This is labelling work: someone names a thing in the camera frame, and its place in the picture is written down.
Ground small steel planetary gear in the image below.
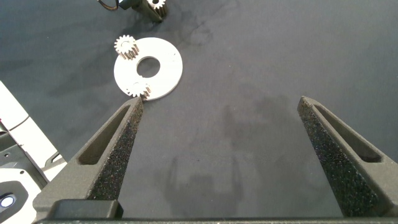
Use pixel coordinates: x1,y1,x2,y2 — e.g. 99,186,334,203
146,0,169,18
126,81,152,99
113,34,140,61

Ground round white carrier plate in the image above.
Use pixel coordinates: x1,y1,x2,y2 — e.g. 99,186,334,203
113,37,183,101

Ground dark grey mat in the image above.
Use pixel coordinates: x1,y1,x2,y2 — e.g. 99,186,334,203
0,0,398,220

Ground black cable loop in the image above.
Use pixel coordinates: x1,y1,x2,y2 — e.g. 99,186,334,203
96,0,120,11

